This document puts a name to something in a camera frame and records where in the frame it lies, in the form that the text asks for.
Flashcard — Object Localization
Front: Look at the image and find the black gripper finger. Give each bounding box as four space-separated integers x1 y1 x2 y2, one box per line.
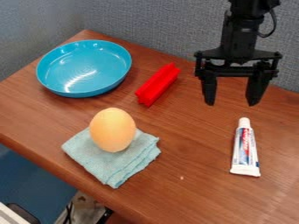
246 62 273 106
201 71 218 106

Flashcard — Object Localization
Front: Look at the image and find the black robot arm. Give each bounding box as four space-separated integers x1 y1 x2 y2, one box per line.
194 0 284 106

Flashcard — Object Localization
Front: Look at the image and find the white toothpaste tube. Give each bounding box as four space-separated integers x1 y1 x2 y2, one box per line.
230 117 261 177

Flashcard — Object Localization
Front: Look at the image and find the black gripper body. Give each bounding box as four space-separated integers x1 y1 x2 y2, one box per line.
195 10 284 79

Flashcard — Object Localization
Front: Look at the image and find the light blue folded cloth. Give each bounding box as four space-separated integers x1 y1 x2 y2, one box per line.
62 129 162 189

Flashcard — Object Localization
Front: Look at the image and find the orange egg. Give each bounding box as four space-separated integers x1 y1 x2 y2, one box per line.
89 108 137 152

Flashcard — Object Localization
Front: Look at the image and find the red plastic block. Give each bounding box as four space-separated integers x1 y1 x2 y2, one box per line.
135 63 181 107

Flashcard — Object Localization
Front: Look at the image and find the blue plastic plate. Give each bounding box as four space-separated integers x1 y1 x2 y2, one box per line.
37 39 133 98

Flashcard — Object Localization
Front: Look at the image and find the white object bottom left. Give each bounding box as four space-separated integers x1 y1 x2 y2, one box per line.
0 202 42 224

